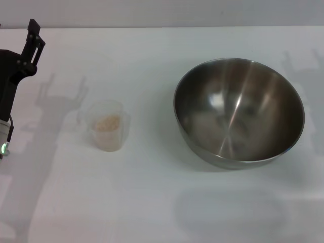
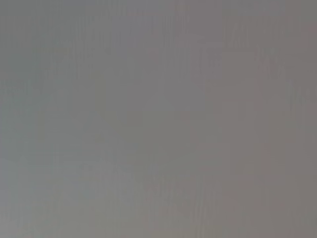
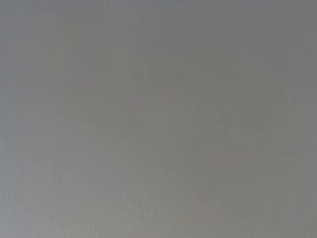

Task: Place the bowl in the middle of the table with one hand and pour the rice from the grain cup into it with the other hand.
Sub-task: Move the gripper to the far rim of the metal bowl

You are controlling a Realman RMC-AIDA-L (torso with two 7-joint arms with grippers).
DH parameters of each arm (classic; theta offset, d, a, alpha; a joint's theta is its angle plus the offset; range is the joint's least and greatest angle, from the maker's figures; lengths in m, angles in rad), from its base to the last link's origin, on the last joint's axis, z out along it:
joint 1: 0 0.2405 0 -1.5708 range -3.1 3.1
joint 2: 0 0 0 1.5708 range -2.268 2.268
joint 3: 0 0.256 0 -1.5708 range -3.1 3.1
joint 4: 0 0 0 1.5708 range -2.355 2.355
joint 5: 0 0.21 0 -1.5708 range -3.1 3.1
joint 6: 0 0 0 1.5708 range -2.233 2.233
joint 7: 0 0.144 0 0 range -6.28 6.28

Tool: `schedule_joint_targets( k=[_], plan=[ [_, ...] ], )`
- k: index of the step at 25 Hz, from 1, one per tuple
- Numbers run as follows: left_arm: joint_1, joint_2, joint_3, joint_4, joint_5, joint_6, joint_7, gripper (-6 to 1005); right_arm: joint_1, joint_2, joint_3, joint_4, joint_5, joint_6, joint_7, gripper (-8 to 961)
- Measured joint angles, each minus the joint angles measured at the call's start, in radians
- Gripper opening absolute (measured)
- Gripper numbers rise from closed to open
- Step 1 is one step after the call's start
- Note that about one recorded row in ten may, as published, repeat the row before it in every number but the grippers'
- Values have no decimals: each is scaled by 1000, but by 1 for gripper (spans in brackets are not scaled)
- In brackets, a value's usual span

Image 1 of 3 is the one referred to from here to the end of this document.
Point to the stainless steel bowl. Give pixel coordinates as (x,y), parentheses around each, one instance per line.
(239,111)

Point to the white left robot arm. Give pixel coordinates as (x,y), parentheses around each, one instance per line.
(3,134)

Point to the rice grains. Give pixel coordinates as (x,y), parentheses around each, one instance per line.
(106,122)

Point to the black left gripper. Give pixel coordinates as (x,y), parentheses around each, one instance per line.
(7,76)

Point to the clear plastic measuring cup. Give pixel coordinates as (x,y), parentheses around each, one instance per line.
(108,136)

